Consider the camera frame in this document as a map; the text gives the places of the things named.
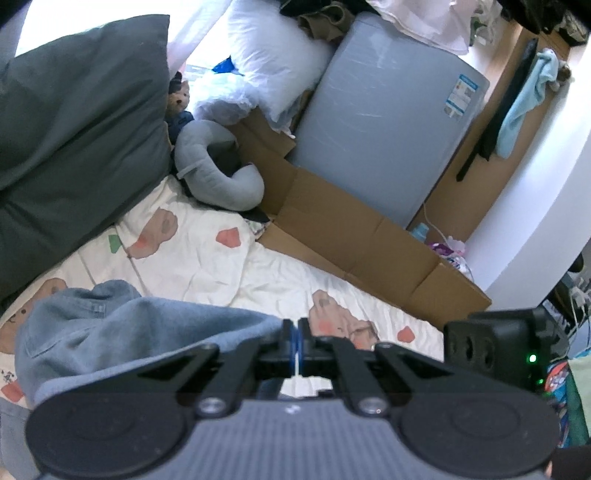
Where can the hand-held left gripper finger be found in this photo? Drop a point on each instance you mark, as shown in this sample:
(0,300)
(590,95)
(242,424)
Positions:
(302,344)
(291,355)

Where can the floral patterned cloth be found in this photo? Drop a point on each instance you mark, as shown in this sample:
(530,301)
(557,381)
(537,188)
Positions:
(258,228)

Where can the blue denim pants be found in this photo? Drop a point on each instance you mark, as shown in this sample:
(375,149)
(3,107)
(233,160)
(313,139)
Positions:
(115,332)

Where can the white sheer curtain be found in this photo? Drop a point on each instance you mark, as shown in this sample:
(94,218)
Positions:
(184,37)

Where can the brown wooden door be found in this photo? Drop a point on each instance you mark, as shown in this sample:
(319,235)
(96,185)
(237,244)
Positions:
(471,194)

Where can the flattened cardboard box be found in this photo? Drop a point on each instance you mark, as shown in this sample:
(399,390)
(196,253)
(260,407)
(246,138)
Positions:
(332,217)

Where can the olive brown cloth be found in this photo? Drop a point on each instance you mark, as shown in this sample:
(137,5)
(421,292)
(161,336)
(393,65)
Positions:
(323,23)

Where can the pale pink cloth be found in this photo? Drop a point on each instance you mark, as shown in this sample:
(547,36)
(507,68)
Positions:
(425,27)

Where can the grey neck pillow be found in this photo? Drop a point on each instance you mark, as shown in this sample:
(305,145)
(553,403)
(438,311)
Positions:
(203,180)

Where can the dark grey pillow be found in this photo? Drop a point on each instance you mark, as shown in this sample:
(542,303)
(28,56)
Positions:
(69,138)

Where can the light blue towel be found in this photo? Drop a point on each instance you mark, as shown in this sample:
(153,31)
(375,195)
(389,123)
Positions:
(519,110)

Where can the white purple plastic bag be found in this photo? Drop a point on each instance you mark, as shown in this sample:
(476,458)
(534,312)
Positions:
(450,251)

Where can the white power strip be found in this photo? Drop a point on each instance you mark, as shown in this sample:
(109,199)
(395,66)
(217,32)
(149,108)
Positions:
(579,295)

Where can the teal printed cloth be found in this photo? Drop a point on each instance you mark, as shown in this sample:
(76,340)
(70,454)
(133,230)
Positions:
(577,397)

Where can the clear plastic packet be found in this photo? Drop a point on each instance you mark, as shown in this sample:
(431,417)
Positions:
(217,92)

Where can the dark hanging clothes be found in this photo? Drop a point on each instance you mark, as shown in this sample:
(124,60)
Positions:
(545,18)

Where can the brown teddy bear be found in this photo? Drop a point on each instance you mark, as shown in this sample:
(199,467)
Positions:
(178,99)

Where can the white pillow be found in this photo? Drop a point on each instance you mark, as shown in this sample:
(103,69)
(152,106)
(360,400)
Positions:
(272,50)

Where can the light blue bottle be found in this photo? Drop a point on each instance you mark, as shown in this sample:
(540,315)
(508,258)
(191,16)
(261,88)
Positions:
(419,232)

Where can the bear printed bed sheet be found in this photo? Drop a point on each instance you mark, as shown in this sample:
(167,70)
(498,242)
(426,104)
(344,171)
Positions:
(207,272)

